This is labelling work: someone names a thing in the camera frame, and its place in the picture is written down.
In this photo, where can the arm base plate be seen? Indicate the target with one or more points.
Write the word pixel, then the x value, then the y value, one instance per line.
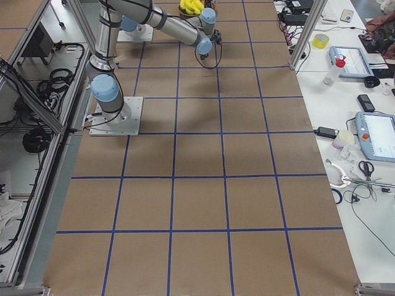
pixel 126 123
pixel 142 33

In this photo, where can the yellow banana bunch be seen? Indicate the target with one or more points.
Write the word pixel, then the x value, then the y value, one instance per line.
pixel 192 7

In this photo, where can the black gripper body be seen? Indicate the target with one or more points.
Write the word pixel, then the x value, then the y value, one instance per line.
pixel 203 56

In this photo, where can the far teach pendant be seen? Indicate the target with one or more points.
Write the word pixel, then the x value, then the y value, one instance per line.
pixel 357 65

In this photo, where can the black power adapter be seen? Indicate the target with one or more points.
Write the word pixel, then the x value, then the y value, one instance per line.
pixel 326 132

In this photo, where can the aluminium frame post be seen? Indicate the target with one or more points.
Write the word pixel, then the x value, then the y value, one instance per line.
pixel 314 15

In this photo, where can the black small bowl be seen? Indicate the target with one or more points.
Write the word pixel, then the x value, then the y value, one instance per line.
pixel 371 82

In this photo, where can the near teach pendant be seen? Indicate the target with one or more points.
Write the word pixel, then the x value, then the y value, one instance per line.
pixel 375 132

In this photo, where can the teach pendant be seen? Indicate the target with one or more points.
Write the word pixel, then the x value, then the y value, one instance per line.
pixel 375 132
pixel 357 65

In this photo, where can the black scissors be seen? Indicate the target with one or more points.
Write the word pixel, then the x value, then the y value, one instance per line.
pixel 367 168

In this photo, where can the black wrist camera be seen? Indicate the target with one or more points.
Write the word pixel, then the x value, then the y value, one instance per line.
pixel 217 37

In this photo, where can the black remote handset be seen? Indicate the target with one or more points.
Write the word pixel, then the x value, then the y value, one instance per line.
pixel 365 103

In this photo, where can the yellow tape roll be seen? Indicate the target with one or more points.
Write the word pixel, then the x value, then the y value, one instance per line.
pixel 320 41

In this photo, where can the red cap squeeze bottle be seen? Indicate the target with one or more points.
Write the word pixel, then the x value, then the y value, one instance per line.
pixel 335 70

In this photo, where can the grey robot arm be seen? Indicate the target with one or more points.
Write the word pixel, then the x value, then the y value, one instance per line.
pixel 198 32

